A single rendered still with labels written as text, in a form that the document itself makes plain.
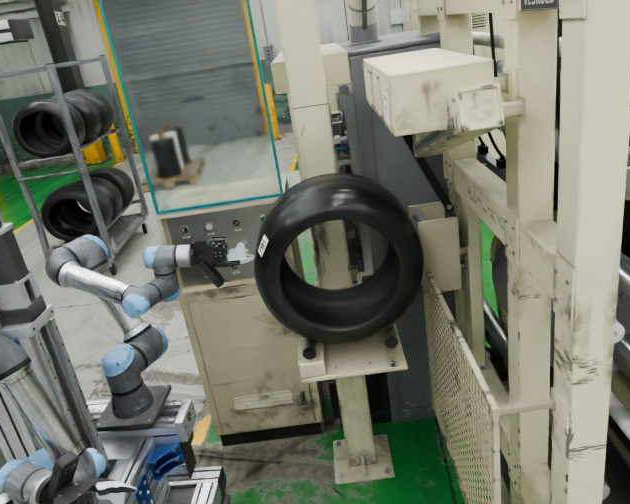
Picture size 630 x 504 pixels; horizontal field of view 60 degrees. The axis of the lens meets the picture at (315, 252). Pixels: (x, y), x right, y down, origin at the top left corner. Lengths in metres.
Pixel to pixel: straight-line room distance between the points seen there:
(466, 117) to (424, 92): 0.13
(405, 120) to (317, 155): 0.69
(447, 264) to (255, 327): 0.95
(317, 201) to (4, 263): 0.89
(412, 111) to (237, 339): 1.56
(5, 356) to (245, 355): 1.35
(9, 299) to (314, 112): 1.12
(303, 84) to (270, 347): 1.25
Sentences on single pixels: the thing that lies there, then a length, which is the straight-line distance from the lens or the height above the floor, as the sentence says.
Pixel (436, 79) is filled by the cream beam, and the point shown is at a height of 1.76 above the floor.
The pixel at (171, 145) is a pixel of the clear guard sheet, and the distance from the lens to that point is 2.34.
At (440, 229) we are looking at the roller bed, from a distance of 2.06.
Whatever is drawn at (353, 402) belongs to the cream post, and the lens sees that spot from 2.48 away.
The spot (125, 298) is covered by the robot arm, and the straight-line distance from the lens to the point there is 1.84.
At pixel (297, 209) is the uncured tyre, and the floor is 1.40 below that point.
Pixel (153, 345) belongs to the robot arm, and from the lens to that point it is 2.16.
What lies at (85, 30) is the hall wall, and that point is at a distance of 11.79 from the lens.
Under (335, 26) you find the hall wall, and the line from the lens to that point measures 10.84.
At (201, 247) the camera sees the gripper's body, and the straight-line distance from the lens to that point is 1.84.
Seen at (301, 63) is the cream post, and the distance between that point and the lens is 1.95.
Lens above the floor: 1.92
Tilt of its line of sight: 23 degrees down
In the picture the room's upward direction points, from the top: 9 degrees counter-clockwise
